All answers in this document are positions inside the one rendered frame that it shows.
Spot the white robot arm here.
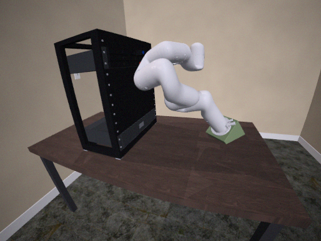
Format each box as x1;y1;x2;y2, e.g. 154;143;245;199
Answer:
134;41;235;136

